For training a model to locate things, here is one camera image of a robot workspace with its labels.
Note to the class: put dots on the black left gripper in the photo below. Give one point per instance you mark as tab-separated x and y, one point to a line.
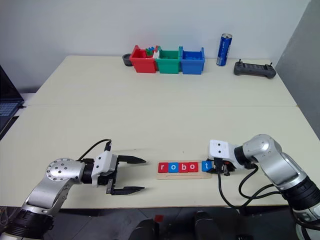
113	176

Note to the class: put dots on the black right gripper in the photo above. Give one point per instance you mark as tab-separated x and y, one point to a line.
228	167

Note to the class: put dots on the blue letter block t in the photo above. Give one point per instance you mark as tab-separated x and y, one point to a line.
206	166

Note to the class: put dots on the red letter block b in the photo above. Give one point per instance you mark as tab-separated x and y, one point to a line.
183	167

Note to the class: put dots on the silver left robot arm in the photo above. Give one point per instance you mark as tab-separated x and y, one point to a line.
55	180

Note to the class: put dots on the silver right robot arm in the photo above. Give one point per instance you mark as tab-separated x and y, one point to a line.
280	167

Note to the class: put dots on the red letter block o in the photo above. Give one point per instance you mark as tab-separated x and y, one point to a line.
193	167

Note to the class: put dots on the wooden letter tray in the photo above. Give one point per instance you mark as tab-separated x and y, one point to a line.
185	176

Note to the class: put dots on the red letter block r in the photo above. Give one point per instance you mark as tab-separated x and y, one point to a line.
163	167

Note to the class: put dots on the blue letter block o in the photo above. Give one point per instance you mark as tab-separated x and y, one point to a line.
173	167

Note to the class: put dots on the small red object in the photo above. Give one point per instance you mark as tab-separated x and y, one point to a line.
159	218

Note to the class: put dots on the dark rounded shape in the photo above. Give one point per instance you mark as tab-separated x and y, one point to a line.
143	230
208	225

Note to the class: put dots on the blue plastic bin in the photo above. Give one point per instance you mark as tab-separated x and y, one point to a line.
191	66

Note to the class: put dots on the grey remote controller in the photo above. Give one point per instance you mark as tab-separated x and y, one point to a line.
255	68

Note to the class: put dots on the red plastic bin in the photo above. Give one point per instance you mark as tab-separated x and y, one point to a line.
143	63

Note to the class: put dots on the green plastic bin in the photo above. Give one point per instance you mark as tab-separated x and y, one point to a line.
168	65

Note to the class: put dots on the black round bowl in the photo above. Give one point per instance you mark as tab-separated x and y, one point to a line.
126	60

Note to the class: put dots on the blue drink can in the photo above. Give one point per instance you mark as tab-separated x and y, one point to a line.
224	50

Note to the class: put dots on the green toy brick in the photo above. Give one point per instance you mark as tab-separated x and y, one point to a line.
149	52

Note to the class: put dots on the white toy brick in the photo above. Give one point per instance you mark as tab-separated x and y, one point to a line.
156	53

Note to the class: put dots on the blue toy brick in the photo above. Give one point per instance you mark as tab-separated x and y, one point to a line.
150	48

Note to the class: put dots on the dark laptop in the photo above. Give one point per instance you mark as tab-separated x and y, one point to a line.
7	87

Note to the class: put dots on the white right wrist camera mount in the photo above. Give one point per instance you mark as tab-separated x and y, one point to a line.
220	148

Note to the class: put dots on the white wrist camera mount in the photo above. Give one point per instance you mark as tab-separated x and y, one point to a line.
220	148
105	162

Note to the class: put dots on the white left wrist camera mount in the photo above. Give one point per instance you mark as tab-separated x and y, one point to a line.
105	162

